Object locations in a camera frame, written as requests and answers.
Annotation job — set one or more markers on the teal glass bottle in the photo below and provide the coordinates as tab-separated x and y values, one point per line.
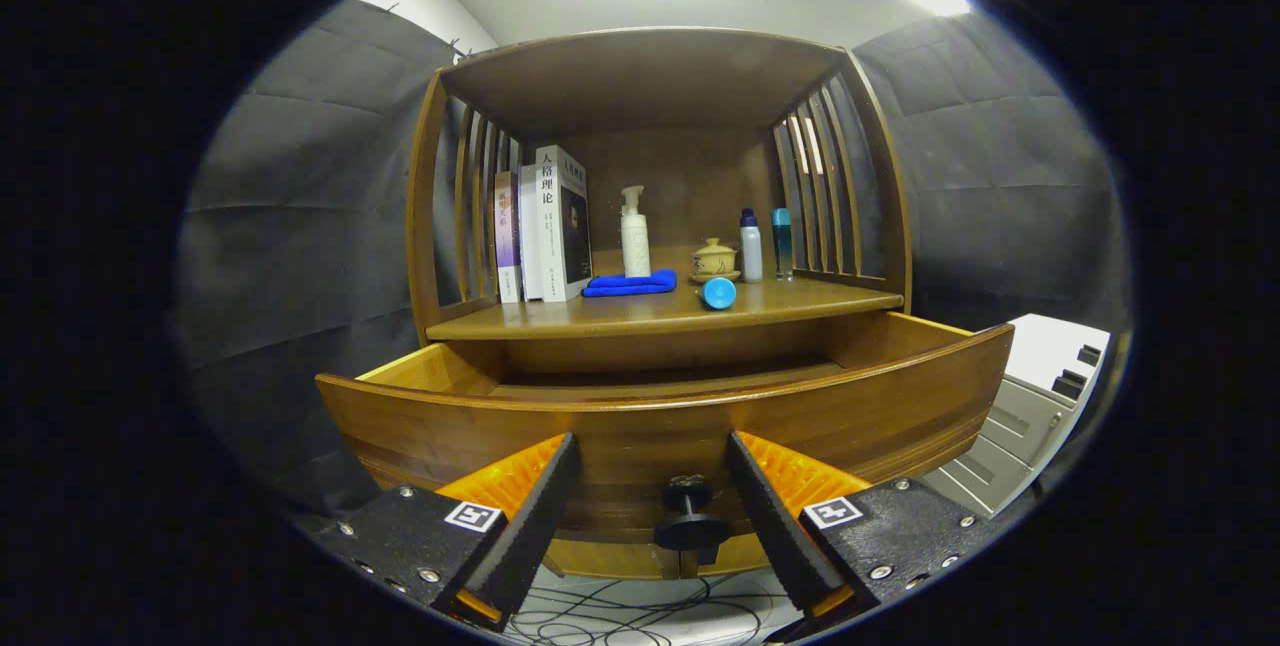
782	246

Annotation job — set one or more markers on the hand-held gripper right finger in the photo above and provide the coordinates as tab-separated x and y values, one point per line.
775	526

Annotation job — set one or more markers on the black backdrop cloth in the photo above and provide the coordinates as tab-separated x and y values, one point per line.
300	256

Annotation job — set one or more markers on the wooden drawer with black knob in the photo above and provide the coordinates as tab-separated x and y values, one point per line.
640	431

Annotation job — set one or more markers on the white bottle with blue cap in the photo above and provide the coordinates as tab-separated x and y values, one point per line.
751	251

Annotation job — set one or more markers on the blue folded cloth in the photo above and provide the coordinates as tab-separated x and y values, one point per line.
630	284

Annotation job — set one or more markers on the wooden countertop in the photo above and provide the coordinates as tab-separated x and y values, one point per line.
620	314

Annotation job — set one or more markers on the beige lidded tea cup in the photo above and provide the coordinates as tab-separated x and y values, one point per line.
714	258

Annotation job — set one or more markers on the small black block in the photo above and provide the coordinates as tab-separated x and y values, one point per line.
1088	354
1069	384

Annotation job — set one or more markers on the white and blue cosmetic tube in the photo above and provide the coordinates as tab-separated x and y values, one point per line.
718	294

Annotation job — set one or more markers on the beige saucer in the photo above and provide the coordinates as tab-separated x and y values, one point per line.
700	277

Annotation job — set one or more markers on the purple white book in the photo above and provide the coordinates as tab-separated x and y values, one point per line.
506	236

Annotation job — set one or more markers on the white pump bottle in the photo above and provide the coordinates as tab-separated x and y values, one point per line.
635	246

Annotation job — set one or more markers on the white grey office cabinet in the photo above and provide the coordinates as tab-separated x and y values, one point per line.
1030	396

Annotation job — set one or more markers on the thin white book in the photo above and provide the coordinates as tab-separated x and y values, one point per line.
529	236

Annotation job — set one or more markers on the wooden cabinet with slatted sides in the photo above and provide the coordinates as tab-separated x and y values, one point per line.
640	76

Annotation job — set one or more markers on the thick white book with portrait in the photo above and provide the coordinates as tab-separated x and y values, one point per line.
560	226

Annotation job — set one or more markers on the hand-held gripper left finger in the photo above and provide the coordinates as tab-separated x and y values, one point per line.
525	526

